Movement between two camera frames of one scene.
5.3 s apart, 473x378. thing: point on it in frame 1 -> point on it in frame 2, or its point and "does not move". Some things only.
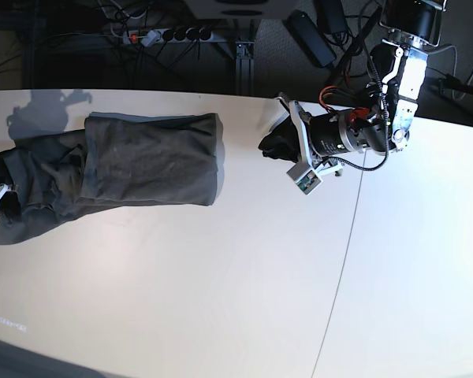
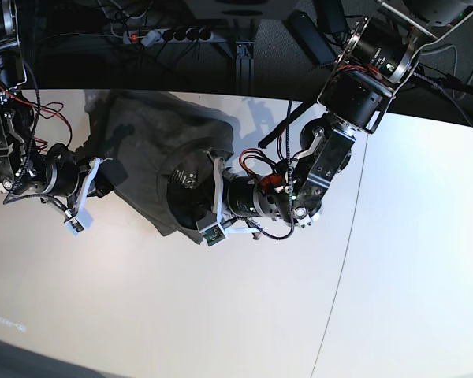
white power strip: x=151 y=37 does not move
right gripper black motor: x=329 y=133 -> x=259 y=197
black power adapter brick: x=310 y=38 does not move
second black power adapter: x=330 y=16 does not move
